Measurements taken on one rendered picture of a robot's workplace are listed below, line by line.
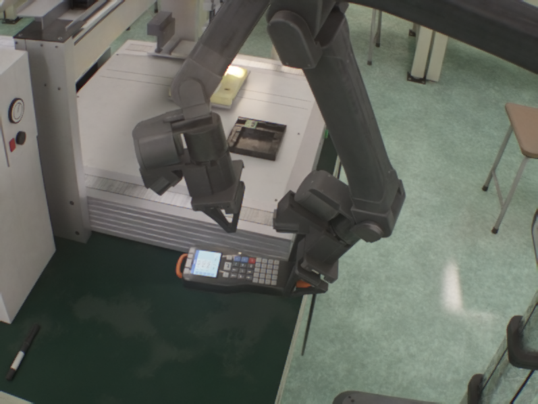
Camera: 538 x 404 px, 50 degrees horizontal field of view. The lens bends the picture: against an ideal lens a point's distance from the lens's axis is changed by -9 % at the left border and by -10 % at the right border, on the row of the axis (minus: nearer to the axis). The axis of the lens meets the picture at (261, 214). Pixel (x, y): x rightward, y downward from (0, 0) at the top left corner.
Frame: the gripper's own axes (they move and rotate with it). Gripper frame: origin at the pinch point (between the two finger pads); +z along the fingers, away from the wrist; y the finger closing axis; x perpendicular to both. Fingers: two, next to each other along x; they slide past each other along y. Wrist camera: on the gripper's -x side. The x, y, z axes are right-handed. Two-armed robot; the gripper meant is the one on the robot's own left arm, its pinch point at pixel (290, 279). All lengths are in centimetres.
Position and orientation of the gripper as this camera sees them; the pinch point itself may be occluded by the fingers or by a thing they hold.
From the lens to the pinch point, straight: 109.8
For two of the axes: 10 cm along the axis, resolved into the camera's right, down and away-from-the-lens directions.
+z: -5.6, 5.9, 5.8
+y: -1.1, 6.4, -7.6
